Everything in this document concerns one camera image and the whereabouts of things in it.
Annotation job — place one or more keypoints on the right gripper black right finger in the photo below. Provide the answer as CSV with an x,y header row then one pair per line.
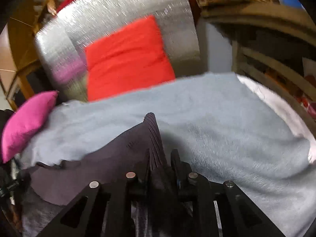
x,y
219,209

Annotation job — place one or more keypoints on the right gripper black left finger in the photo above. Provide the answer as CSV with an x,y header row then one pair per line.
x,y
104,209

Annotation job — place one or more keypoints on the dark grey puffer jacket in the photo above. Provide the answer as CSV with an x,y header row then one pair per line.
x,y
159,213

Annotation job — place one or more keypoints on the light blue-grey blanket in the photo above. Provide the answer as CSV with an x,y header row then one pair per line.
x,y
220,127

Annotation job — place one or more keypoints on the white bed sheet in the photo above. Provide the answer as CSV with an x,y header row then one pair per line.
x,y
283,110

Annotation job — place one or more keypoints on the magenta pillow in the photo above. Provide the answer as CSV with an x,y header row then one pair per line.
x,y
26,122

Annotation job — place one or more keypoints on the wooden cabinet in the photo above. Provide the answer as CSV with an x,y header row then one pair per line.
x,y
26,82

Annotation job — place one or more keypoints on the orange-red cushion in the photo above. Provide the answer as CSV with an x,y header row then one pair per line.
x,y
131,58

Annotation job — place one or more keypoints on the wooden shelf unit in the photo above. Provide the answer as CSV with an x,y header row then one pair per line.
x,y
270,43

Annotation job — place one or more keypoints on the silver foil insulation panel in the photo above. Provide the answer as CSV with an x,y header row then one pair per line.
x,y
61,42

